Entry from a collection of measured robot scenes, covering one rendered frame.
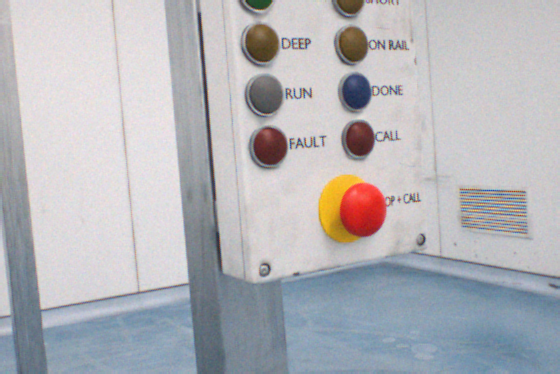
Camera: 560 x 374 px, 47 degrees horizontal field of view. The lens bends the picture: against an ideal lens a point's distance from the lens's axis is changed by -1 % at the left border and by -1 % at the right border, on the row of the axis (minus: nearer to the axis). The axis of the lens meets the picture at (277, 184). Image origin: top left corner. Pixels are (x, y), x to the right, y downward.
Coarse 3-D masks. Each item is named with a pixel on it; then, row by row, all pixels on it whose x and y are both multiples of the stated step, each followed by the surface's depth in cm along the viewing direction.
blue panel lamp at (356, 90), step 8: (352, 80) 49; (360, 80) 49; (344, 88) 49; (352, 88) 49; (360, 88) 49; (368, 88) 50; (344, 96) 49; (352, 96) 49; (360, 96) 49; (368, 96) 50; (352, 104) 49; (360, 104) 49
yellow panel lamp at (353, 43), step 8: (344, 32) 48; (352, 32) 49; (360, 32) 49; (344, 40) 48; (352, 40) 49; (360, 40) 49; (344, 48) 48; (352, 48) 49; (360, 48) 49; (344, 56) 49; (352, 56) 49; (360, 56) 49
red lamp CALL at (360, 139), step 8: (352, 128) 49; (360, 128) 49; (368, 128) 50; (352, 136) 49; (360, 136) 49; (368, 136) 50; (352, 144) 49; (360, 144) 49; (368, 144) 50; (352, 152) 49; (360, 152) 49; (368, 152) 50
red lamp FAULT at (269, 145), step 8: (264, 128) 45; (272, 128) 45; (256, 136) 45; (264, 136) 45; (272, 136) 45; (280, 136) 46; (256, 144) 45; (264, 144) 45; (272, 144) 45; (280, 144) 46; (256, 152) 45; (264, 152) 45; (272, 152) 45; (280, 152) 46; (264, 160) 45; (272, 160) 45; (280, 160) 46
